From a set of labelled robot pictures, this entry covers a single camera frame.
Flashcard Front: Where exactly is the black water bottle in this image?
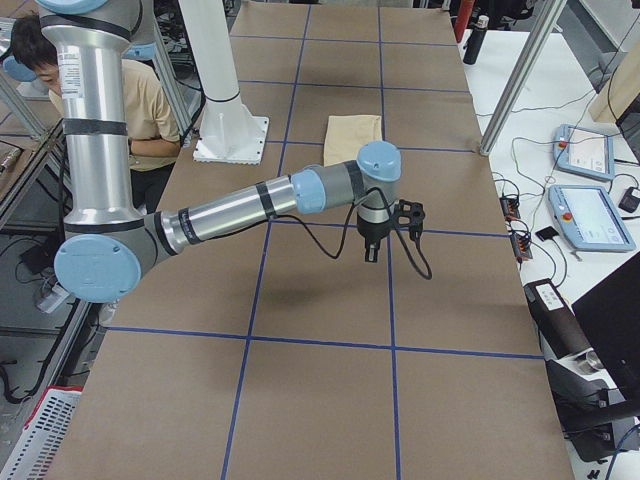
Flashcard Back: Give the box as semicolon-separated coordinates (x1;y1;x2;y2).
463;15;490;65

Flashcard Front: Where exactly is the blue teach pendant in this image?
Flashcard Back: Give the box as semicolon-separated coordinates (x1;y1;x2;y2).
553;124;615;181
547;185;636;253

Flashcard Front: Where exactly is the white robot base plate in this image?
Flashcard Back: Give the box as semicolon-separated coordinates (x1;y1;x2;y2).
179;0;269;165

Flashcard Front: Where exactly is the upper blue teach pendant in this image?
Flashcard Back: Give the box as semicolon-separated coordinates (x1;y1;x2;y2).
553;124;615;181

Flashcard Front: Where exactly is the beige long-sleeve printed shirt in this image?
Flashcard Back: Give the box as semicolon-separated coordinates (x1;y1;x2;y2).
323;115;382;166

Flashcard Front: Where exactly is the seated person in beige shirt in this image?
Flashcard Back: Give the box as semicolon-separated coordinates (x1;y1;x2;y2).
11;13;181;213

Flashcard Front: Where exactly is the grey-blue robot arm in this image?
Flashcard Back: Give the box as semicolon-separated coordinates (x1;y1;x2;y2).
39;1;431;303

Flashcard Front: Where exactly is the white perforated basket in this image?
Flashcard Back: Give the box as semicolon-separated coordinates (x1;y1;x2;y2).
1;386;83;480

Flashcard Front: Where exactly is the grey aluminium frame post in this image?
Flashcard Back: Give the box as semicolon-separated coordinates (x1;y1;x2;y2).
479;0;567;156

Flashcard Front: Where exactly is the black power adapter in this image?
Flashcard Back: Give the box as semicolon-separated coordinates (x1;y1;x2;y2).
618;187;640;213

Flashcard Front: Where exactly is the red cylinder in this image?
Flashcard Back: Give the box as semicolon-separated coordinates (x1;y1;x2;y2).
454;0;475;43

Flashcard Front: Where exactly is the lower blue teach pendant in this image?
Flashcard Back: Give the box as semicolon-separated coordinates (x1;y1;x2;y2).
547;185;636;253

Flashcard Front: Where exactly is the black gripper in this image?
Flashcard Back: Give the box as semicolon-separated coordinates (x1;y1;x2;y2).
357;200;425;263

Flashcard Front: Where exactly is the white power strip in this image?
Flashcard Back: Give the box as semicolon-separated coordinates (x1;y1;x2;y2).
35;280;69;314

